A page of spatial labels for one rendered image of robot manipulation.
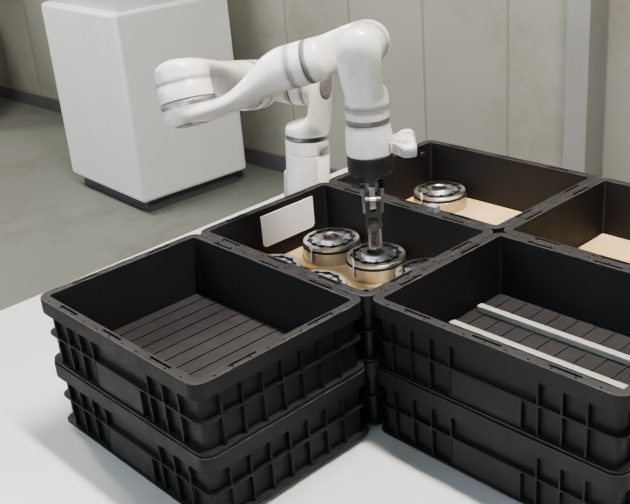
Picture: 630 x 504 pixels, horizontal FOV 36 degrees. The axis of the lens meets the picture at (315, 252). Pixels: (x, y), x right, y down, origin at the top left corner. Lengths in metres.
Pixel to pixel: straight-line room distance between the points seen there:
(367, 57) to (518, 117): 2.30
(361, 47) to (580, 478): 0.68
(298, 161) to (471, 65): 1.90
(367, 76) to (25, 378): 0.79
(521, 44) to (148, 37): 1.57
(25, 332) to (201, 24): 2.65
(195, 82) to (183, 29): 2.73
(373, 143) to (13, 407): 0.73
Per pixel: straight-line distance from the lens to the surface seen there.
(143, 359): 1.26
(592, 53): 3.38
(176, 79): 1.57
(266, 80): 1.51
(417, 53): 3.95
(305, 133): 1.95
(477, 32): 3.74
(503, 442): 1.29
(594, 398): 1.15
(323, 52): 1.50
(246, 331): 1.49
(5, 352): 1.86
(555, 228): 1.65
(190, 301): 1.61
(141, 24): 4.19
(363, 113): 1.48
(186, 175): 4.42
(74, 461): 1.51
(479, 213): 1.87
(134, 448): 1.41
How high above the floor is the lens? 1.54
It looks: 24 degrees down
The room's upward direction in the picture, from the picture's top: 5 degrees counter-clockwise
